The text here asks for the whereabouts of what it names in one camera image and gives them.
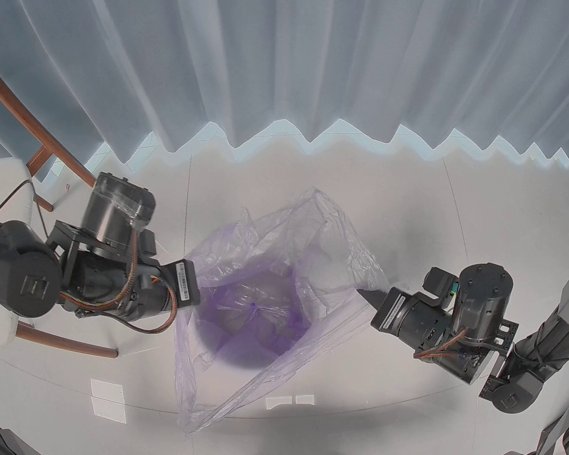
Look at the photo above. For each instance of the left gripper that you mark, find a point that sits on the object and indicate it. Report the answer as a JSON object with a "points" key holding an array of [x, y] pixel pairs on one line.
{"points": [[170, 287]]}

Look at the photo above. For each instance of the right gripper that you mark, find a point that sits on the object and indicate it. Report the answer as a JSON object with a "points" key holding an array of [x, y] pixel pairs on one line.
{"points": [[417, 320]]}

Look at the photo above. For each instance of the purple plastic bag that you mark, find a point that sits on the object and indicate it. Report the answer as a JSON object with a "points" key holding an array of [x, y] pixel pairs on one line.
{"points": [[313, 254]]}

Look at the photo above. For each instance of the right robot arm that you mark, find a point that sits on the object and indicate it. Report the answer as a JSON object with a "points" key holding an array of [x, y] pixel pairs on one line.
{"points": [[483, 296]]}

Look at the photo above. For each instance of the white trash bin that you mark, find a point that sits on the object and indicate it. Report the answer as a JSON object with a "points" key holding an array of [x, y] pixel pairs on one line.
{"points": [[218, 349]]}

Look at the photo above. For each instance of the wooden chair white cushion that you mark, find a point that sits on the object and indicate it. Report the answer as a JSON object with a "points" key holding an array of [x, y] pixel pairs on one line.
{"points": [[4, 197]]}

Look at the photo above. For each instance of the pale blue curtain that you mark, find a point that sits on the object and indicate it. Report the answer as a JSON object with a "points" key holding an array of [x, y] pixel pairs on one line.
{"points": [[284, 55]]}

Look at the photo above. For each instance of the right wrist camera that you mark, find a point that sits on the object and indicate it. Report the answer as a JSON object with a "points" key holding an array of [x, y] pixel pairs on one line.
{"points": [[438, 282]]}

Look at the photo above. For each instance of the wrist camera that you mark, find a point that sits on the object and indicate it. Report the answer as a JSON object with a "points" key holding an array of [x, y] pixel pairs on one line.
{"points": [[438, 282], [148, 244]]}

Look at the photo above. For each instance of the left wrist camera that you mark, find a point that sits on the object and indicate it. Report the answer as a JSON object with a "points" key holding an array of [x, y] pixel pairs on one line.
{"points": [[148, 244]]}

